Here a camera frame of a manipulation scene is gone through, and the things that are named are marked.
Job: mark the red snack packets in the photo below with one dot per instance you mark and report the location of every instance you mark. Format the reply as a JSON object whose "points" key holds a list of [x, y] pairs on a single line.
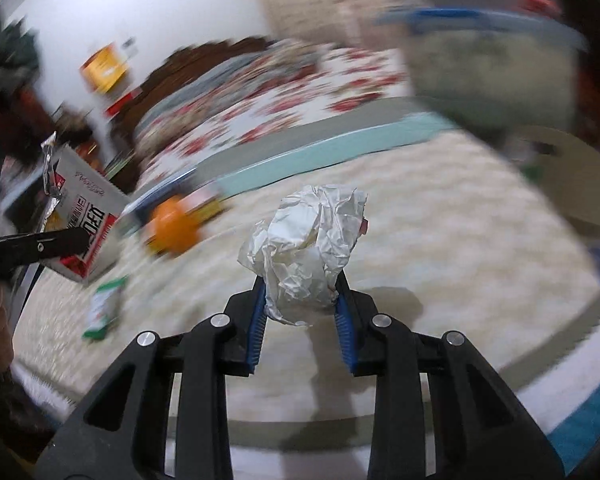
{"points": [[535, 1]]}

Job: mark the white and red snack bag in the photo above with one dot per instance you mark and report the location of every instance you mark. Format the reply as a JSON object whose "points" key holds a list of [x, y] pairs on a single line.
{"points": [[85, 195]]}

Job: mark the orange plastic cup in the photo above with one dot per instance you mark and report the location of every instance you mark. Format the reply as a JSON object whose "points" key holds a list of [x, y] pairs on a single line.
{"points": [[172, 227]]}

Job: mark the row of handbags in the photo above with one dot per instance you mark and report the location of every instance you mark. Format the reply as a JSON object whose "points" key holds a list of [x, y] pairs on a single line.
{"points": [[15, 110]]}

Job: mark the white paper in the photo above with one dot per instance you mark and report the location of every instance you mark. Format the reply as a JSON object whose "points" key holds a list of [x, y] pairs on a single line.
{"points": [[305, 245]]}

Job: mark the folded floral quilt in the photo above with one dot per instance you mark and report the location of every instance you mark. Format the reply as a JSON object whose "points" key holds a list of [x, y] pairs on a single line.
{"points": [[220, 75]]}

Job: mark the leaf patterned curtain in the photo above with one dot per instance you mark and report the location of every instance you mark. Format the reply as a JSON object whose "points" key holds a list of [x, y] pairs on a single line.
{"points": [[320, 5]]}

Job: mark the beige bowl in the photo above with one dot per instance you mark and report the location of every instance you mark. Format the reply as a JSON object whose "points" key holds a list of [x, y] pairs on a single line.
{"points": [[580, 180]]}

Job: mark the floral bedsheet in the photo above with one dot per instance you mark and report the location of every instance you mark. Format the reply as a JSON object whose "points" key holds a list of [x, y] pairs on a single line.
{"points": [[290, 105]]}

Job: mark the yellow red wall calendar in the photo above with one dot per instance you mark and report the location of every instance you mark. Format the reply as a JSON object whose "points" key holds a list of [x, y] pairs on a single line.
{"points": [[102, 67]]}

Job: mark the blue lid storage box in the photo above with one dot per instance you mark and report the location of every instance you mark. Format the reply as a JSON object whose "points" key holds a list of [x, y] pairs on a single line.
{"points": [[480, 75]]}

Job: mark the small yellow cardboard box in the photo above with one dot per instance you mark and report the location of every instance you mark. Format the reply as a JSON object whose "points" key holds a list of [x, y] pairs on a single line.
{"points": [[207, 205]]}

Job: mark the green sachet packet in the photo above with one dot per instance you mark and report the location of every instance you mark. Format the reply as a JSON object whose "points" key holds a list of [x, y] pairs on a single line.
{"points": [[102, 310]]}

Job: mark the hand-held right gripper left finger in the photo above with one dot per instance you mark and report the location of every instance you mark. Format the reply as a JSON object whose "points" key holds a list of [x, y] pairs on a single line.
{"points": [[257, 320]]}

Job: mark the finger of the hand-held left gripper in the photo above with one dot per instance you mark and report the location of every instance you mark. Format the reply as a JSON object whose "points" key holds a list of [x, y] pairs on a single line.
{"points": [[40, 247]]}

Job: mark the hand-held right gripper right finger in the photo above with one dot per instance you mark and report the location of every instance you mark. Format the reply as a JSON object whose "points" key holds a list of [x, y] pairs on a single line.
{"points": [[345, 330]]}

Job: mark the carved wooden headboard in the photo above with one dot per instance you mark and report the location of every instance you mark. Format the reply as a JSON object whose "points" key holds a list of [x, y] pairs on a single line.
{"points": [[205, 50]]}

